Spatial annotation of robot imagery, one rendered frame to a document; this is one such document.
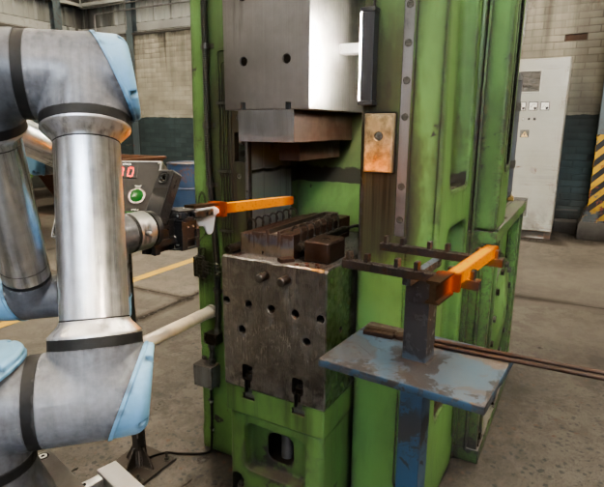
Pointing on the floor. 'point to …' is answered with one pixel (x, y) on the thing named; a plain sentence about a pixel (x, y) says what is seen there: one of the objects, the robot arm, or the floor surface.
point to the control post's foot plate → (150, 468)
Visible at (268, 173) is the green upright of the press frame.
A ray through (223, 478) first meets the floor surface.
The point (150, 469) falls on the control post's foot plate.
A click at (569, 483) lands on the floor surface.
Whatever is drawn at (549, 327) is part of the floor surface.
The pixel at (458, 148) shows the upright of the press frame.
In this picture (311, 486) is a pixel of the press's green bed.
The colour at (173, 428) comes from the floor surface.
